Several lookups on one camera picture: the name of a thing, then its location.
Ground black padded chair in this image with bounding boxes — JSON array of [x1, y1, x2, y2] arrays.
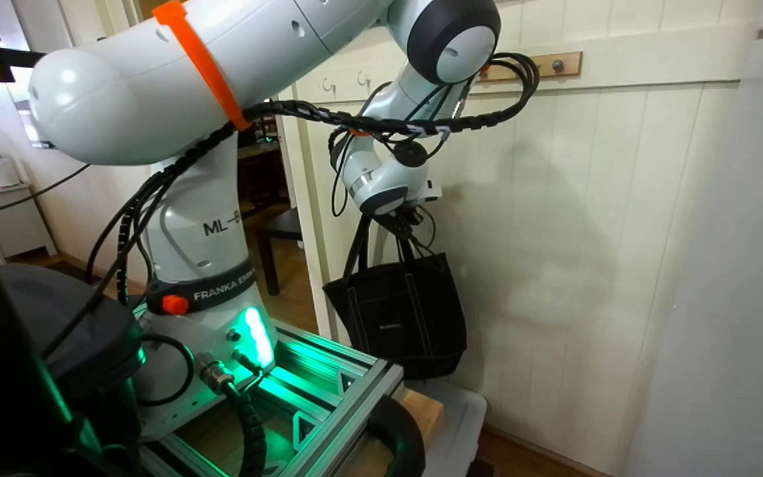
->
[[0, 196, 152, 477]]

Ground black clamp bar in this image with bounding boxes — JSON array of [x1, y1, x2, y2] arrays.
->
[[0, 23, 47, 84]]

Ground black tote bag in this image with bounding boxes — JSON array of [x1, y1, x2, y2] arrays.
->
[[324, 210, 470, 383]]

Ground orange round button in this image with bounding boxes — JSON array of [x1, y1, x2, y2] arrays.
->
[[160, 291, 190, 319]]

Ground dark wooden stool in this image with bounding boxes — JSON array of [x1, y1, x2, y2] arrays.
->
[[252, 208, 308, 299]]

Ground light wooden board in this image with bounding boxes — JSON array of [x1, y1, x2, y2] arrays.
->
[[394, 388, 447, 445]]

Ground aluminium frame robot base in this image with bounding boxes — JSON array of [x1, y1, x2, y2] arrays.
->
[[132, 322, 406, 477]]

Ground black curved handle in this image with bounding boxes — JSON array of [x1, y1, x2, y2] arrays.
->
[[365, 394, 429, 477]]

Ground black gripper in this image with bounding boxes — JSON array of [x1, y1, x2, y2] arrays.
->
[[380, 196, 442, 261]]

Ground white refrigerator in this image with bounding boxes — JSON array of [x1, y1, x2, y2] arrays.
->
[[623, 0, 763, 477]]

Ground wooden hook rack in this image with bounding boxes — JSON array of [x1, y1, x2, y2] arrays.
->
[[476, 50, 585, 88]]

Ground white drawer cabinet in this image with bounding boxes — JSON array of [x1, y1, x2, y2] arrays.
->
[[0, 181, 59, 261]]

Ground white plastic bin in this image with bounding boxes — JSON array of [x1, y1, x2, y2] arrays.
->
[[411, 379, 490, 477]]

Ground black corrugated base cable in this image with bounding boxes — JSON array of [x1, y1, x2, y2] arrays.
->
[[198, 356, 270, 477]]

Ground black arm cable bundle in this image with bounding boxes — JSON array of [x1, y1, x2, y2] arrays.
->
[[39, 50, 543, 356]]

